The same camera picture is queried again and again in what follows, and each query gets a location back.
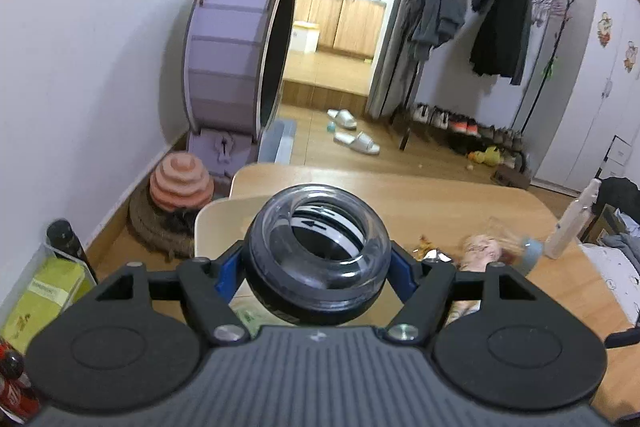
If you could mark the pink ridged cat toy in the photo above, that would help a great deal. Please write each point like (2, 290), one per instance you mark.
(181, 181)

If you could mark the purple cat exercise wheel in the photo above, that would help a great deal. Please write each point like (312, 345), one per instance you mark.
(233, 62)

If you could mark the clear gyro wrist ball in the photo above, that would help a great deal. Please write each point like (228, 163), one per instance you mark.
(316, 255)

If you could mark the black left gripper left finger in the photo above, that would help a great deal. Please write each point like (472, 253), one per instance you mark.
(138, 337)

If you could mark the white slipper far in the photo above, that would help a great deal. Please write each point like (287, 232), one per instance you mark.
(342, 118)

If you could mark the wooden kitchen cabinets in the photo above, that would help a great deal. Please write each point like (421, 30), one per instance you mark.
(347, 27)

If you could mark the grey curtain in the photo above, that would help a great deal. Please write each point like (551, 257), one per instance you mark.
(391, 74)

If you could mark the white wardrobe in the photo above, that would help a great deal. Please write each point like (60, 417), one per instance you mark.
(587, 102)

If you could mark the beige patterned snack packet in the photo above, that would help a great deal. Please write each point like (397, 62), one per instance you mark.
(478, 252)

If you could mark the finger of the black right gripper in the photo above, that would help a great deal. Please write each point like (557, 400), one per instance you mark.
(622, 339)

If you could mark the white storage box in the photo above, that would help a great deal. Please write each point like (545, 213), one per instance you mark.
(305, 37)

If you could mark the yellow duck toy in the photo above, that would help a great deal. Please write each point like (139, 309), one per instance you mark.
(490, 157)

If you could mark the grey hanging clothes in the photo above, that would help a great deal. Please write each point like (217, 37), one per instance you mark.
(433, 23)

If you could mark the green yellow box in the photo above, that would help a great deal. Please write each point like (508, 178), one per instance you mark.
(56, 285)

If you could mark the row of shoes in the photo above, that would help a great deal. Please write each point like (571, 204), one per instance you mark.
(464, 133)

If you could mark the white slipper near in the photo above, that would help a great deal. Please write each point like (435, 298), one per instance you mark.
(360, 143)

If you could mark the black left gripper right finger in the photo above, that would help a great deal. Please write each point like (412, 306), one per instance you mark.
(494, 336)

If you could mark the toothpick jar blue lid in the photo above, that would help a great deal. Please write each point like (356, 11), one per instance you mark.
(518, 250)

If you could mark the black hanging coat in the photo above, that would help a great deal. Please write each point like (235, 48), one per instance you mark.
(501, 44)

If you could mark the black clothes rack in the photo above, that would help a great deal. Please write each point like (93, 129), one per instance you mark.
(446, 81)

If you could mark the white slipper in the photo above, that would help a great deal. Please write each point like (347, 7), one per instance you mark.
(342, 118)
(360, 143)

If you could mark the clear spray bottle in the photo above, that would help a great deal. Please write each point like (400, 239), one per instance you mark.
(574, 218)

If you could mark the cream plastic storage basket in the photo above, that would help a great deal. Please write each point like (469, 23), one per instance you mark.
(220, 227)

